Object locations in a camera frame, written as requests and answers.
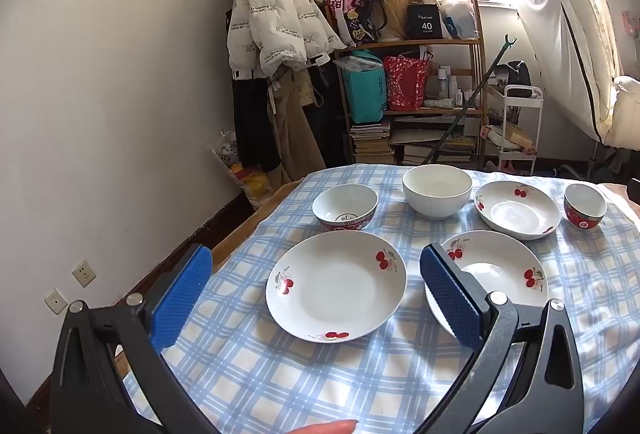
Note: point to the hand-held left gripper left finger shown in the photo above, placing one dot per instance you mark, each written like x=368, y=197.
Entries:
x=182, y=294

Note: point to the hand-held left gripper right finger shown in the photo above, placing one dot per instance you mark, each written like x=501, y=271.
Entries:
x=450, y=294

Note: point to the white cherry plate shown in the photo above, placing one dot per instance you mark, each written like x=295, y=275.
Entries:
x=505, y=264
x=335, y=289
x=515, y=214

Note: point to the plain white bowl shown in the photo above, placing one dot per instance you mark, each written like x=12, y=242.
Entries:
x=435, y=194

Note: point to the small red patterned bowl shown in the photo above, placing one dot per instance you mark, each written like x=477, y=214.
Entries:
x=585, y=209

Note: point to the person's left hand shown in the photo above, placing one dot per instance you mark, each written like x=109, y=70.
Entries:
x=325, y=428

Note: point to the printed plastic floor bag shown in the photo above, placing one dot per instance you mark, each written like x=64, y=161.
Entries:
x=240, y=164

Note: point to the blue plaid cloth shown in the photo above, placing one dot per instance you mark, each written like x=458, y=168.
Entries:
x=300, y=379

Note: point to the stack of books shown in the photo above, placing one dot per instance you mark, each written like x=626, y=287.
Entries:
x=370, y=144

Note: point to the black hanging garment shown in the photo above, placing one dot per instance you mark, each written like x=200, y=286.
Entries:
x=255, y=124

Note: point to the long clothes pole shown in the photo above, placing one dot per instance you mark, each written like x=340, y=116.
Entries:
x=468, y=100

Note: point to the beige hanging garment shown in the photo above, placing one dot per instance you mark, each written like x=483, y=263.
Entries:
x=297, y=124

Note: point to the group of toiletry bottles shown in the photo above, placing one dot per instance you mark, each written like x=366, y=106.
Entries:
x=452, y=87

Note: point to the red paper bag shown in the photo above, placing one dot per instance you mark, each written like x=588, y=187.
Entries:
x=405, y=84

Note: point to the white trolley cart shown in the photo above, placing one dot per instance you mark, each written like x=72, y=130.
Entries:
x=522, y=90

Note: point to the teal paper bag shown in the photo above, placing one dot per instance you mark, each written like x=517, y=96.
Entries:
x=365, y=94

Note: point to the black bag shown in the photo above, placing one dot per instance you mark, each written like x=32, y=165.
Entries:
x=517, y=74

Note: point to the wooden shelf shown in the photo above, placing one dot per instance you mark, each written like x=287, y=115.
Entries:
x=400, y=43

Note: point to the black box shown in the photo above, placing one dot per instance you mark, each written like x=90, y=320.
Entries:
x=425, y=22

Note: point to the white plastic bag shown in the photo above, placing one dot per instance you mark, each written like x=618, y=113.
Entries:
x=457, y=4

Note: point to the tan straw hat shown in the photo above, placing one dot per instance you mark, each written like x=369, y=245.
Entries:
x=395, y=9

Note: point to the cartoon printed bag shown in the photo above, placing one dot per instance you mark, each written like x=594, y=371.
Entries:
x=350, y=19

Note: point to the white puffer jacket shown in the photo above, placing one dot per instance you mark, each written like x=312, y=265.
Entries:
x=270, y=14

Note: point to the white wall power socket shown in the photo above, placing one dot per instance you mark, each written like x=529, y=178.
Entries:
x=83, y=272

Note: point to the white wall jack plate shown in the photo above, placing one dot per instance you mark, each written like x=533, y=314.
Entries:
x=55, y=300

